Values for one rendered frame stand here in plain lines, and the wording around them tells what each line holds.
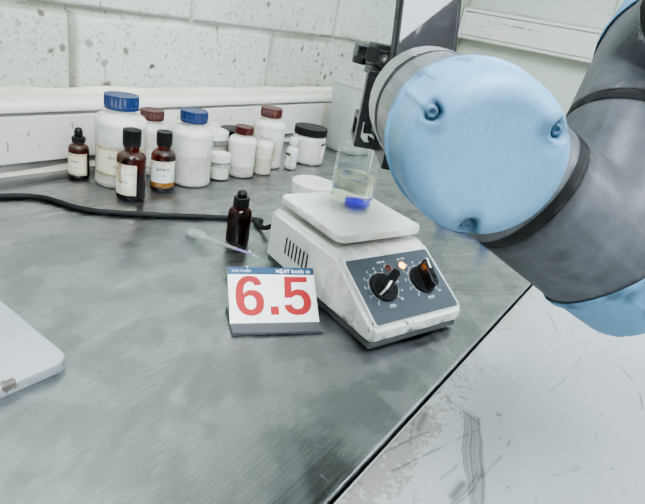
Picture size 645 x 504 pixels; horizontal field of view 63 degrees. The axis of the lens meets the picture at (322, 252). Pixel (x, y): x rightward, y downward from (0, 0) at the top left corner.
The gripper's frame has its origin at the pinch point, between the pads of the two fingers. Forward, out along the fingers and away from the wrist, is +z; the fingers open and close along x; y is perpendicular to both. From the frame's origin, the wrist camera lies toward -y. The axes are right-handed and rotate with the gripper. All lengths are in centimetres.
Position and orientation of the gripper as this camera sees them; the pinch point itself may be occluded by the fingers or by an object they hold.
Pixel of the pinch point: (393, 52)
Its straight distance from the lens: 57.8
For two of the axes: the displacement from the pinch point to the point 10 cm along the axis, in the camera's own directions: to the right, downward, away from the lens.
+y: -1.7, 9.0, 4.0
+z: 0.0, -4.1, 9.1
